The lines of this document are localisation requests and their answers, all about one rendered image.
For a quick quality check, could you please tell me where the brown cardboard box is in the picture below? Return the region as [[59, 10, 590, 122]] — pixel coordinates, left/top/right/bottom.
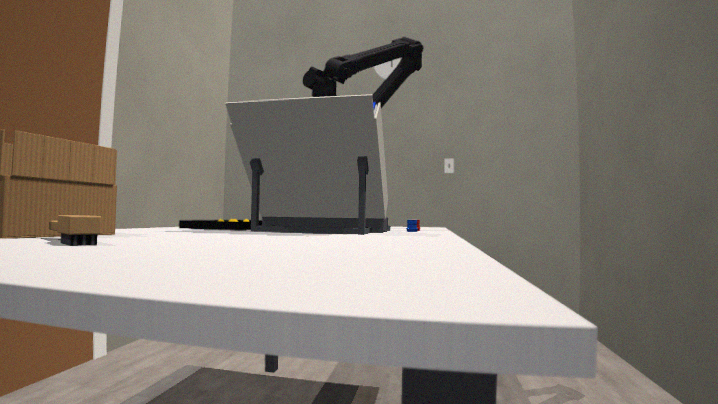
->
[[0, 130, 117, 239]]

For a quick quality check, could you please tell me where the grey slanted cover panel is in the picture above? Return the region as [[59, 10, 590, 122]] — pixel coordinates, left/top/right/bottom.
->
[[225, 94, 390, 233]]

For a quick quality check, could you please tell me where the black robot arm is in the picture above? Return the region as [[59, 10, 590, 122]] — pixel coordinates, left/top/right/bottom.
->
[[303, 37, 423, 108]]

